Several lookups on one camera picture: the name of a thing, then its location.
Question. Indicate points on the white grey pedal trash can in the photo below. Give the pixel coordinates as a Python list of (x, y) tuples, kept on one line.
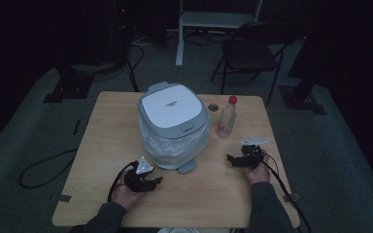
[(171, 108)]

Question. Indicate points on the grey tape piece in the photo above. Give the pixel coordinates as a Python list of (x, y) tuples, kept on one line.
[(292, 196), (64, 198)]

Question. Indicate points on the white plastic trash bag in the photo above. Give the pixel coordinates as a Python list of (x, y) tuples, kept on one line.
[(170, 149)]

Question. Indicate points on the white desk frame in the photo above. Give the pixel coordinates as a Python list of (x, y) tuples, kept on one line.
[(207, 19)]

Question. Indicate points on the clear plastic bottle red cap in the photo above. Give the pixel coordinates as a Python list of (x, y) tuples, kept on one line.
[(226, 120)]

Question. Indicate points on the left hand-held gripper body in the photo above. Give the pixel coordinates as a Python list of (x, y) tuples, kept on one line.
[(139, 179)]

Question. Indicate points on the person's left hand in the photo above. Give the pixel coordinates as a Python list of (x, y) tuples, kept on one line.
[(126, 195)]

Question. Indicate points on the person's right hand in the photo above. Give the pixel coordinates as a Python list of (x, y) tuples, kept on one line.
[(259, 174)]

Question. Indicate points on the black stand base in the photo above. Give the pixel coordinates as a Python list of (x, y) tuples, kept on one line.
[(299, 98), (69, 87)]

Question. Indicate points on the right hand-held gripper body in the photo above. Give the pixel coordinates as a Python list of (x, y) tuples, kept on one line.
[(252, 153)]

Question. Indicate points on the black floor strip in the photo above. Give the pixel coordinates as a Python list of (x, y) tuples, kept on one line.
[(76, 127)]

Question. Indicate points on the black folding chair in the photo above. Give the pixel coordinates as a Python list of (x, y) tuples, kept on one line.
[(252, 58)]

